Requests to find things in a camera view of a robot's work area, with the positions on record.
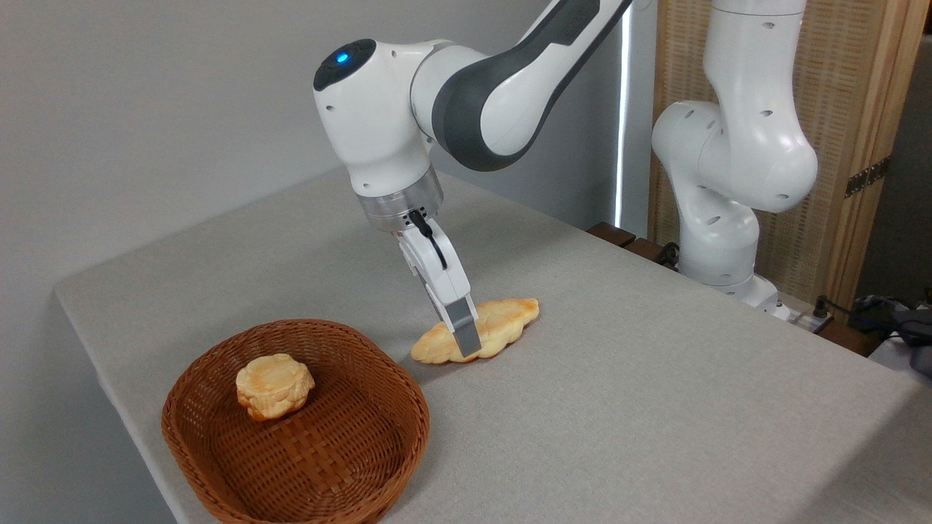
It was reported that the wooden rattan folding screen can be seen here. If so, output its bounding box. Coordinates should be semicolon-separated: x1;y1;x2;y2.
647;0;932;315

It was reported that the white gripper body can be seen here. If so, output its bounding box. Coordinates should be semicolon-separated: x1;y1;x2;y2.
397;217;473;309

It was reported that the brown wicker basket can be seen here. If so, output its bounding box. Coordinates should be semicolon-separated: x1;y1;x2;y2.
161;318;432;524

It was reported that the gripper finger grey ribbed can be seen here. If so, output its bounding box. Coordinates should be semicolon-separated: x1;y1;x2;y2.
441;293;483;360

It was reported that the metal screen hinge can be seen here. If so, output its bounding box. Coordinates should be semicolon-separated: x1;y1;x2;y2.
844;156;891;199

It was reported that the black cable bundle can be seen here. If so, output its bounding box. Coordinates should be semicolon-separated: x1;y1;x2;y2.
813;290;932;343

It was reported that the grey bag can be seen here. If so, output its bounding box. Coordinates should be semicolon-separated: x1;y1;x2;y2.
894;309;932;378

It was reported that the round golden bread bun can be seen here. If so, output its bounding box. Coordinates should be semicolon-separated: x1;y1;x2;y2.
234;353;317;423

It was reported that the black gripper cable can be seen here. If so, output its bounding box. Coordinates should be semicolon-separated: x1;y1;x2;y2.
407;209;449;271

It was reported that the long braided bread loaf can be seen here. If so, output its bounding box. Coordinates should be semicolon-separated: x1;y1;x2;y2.
410;297;541;365

